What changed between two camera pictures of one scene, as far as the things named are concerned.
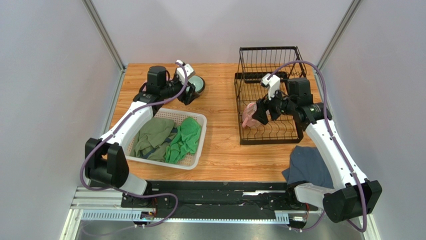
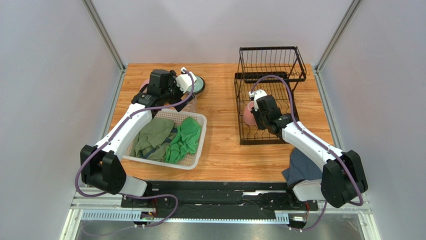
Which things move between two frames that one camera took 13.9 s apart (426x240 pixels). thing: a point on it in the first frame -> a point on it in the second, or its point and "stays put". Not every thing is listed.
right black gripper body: x=271 y=107 -> x=258 y=119
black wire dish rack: x=255 y=63 stays put
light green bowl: x=198 y=82 stays put
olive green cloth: x=154 y=136 stays put
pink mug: x=247 y=119 stays put
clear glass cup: x=252 y=122 -> x=192 y=106
